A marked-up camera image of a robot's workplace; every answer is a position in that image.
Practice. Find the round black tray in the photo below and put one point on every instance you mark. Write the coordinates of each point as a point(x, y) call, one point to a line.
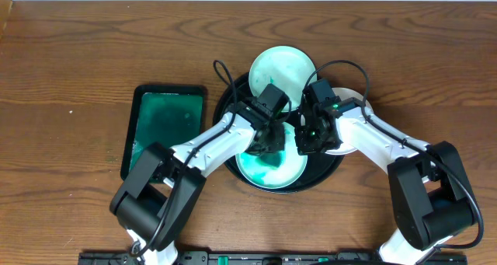
point(319, 167)

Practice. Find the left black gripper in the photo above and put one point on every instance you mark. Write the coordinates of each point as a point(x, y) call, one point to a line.
point(269, 141)

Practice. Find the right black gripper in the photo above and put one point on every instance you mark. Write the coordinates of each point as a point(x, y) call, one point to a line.
point(304, 146)

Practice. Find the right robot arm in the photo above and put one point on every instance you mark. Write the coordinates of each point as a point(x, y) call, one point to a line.
point(433, 202)

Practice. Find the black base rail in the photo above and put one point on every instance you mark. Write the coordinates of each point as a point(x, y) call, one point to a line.
point(230, 258)

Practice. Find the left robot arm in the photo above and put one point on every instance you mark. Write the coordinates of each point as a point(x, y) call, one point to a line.
point(158, 195)

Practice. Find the black rectangular water tray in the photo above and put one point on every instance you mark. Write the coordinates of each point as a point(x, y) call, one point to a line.
point(167, 114)

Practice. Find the green sponge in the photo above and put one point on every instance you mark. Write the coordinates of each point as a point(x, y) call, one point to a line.
point(273, 159)

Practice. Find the pale green plate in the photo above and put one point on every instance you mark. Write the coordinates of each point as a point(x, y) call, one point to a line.
point(288, 68)
point(263, 176)

